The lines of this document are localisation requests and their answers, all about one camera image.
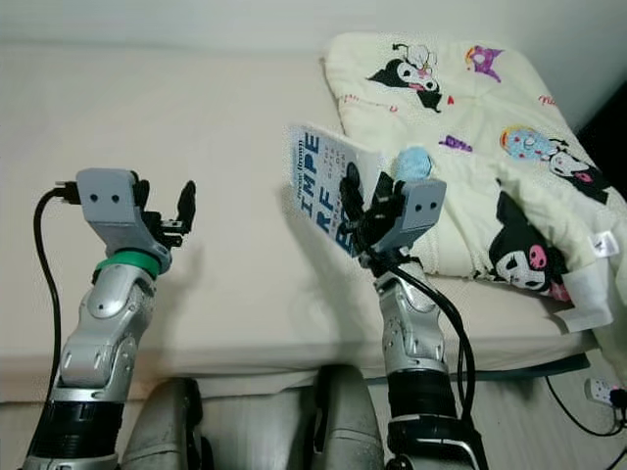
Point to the left robot leg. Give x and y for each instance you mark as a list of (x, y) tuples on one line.
[(167, 431)]

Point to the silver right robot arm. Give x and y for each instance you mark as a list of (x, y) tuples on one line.
[(416, 333)]

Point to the white book with blue letters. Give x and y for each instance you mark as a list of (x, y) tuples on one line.
[(318, 186)]

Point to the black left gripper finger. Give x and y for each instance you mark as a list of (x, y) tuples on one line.
[(187, 204)]

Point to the robot leg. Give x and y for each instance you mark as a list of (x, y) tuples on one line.
[(348, 426), (167, 431)]

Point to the right robot leg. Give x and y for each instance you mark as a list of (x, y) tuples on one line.
[(348, 426)]

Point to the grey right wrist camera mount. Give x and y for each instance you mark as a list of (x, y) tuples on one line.
[(419, 211)]

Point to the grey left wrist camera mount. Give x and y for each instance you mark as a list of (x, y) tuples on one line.
[(108, 201)]

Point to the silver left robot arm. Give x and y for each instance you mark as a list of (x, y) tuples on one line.
[(98, 333)]

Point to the black cabinet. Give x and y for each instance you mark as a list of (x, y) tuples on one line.
[(609, 132)]

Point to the cream bed mattress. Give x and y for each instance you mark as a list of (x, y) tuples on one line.
[(245, 284)]

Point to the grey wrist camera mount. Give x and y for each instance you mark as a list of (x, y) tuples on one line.
[(419, 211), (108, 201)]

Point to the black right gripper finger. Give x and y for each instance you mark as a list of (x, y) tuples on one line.
[(351, 191)]

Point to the cream cartoon print comforter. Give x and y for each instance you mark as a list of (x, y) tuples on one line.
[(490, 108)]

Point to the dark bed frame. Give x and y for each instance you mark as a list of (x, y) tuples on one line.
[(549, 365)]

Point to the white power strip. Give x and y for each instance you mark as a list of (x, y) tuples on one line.
[(605, 391)]

